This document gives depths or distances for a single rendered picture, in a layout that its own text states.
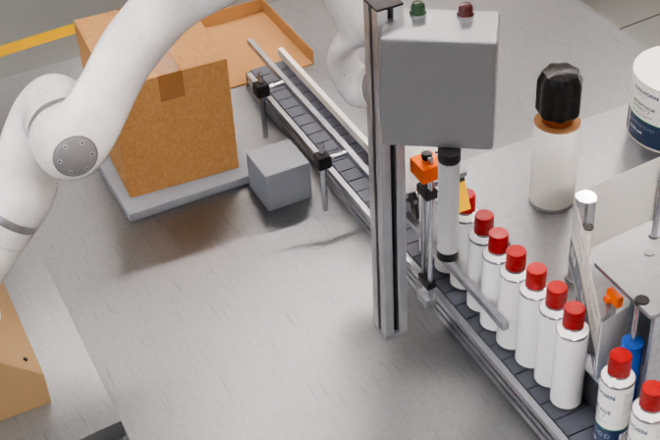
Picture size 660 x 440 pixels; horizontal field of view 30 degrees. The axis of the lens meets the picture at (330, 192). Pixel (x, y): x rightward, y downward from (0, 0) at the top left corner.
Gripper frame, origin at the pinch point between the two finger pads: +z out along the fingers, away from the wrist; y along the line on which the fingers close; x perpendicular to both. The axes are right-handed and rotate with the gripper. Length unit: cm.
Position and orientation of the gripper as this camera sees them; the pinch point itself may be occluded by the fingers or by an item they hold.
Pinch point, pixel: (420, 211)
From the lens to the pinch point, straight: 231.8
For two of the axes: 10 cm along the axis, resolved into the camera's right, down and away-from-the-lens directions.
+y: 8.9, -3.0, 3.3
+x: -4.0, -2.3, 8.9
